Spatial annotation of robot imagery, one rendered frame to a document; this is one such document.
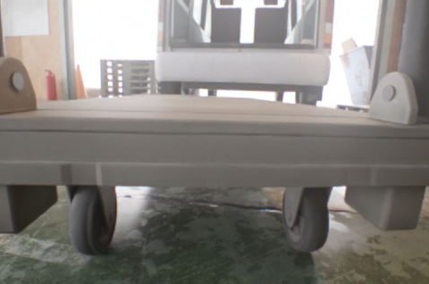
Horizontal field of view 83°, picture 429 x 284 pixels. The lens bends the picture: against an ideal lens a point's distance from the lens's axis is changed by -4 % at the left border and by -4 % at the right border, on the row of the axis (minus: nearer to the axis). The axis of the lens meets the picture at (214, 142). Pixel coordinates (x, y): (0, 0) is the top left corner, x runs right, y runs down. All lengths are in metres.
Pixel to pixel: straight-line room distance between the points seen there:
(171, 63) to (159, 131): 2.05
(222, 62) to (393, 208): 1.93
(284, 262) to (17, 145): 0.32
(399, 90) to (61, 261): 0.41
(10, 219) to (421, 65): 0.31
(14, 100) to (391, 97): 0.27
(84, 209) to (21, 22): 5.74
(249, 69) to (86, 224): 1.87
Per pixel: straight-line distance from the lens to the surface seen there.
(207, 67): 2.11
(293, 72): 2.11
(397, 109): 0.23
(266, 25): 4.17
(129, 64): 5.21
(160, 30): 2.35
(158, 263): 0.36
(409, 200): 0.25
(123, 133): 0.17
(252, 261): 0.37
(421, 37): 0.24
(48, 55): 5.56
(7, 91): 0.21
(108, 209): 0.36
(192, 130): 0.16
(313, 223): 0.34
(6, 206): 0.23
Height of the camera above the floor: 0.22
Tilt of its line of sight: 11 degrees down
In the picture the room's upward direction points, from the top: 2 degrees clockwise
